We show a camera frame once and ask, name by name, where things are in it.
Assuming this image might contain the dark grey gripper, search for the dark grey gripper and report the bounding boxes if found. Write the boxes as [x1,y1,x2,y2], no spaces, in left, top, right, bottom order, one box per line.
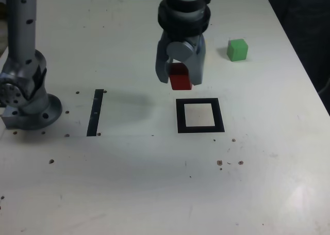
[154,31,207,87]

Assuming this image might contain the red cube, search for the red cube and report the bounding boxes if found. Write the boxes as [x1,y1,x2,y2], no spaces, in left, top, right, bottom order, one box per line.
[169,63,193,91]

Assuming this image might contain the green cube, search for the green cube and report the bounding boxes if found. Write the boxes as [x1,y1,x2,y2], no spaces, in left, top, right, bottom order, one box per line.
[226,38,249,62]

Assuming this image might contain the black tape square outline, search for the black tape square outline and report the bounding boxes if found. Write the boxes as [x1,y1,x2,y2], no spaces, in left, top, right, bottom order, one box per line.
[175,97,225,134]

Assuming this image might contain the black tape strip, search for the black tape strip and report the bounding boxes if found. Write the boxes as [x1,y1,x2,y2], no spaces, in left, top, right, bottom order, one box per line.
[86,89,104,137]

